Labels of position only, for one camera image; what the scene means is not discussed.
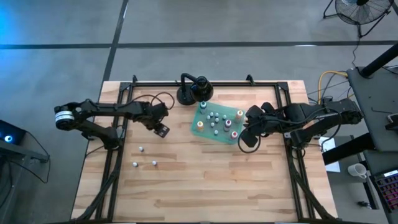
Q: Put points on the white paper sheet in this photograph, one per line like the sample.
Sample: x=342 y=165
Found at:
x=334 y=168

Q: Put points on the grey side table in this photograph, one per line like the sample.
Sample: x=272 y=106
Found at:
x=373 y=93

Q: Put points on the grey metal mounting plate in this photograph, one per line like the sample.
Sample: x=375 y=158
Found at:
x=287 y=134

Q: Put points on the black frame bracket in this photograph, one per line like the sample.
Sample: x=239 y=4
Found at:
x=134 y=79
x=249 y=80

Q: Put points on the small orange food coloring bottle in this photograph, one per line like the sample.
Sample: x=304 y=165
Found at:
x=141 y=149

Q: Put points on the large teal food coloring bottle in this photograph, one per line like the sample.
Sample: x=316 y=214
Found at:
x=203 y=106

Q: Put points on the large yellow food coloring bottle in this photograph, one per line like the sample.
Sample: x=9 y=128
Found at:
x=200 y=125
x=239 y=114

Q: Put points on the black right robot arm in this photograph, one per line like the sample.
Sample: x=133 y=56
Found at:
x=314 y=113

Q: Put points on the black low stand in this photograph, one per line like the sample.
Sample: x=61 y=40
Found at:
x=31 y=155

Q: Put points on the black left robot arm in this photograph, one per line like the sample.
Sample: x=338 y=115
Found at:
x=109 y=109

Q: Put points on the black diagonal pole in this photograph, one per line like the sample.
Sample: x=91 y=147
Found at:
x=379 y=60

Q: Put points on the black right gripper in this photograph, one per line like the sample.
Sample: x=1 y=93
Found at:
x=270 y=121

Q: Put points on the black floor fan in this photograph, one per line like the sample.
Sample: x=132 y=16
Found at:
x=348 y=15

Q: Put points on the black box with blue light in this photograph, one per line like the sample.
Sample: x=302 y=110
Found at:
x=12 y=132

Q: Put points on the black keyboard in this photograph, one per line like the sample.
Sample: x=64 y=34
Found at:
x=388 y=189

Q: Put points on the black gooseneck desk lamp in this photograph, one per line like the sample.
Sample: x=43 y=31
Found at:
x=202 y=90

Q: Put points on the black support beam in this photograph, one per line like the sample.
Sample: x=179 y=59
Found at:
x=345 y=149

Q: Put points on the small black object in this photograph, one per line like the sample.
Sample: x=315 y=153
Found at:
x=364 y=204

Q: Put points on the black allen key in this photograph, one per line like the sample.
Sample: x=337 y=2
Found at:
x=382 y=111

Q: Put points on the black metal table frame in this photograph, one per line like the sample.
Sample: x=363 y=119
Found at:
x=236 y=84

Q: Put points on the small dark green coloring bottle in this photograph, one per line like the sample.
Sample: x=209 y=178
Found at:
x=135 y=164

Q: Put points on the white mug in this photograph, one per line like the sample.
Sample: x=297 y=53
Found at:
x=357 y=170

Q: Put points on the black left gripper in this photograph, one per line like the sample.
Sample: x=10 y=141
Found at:
x=152 y=114

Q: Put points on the green translucent plastic bin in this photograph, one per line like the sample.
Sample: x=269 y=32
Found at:
x=205 y=133

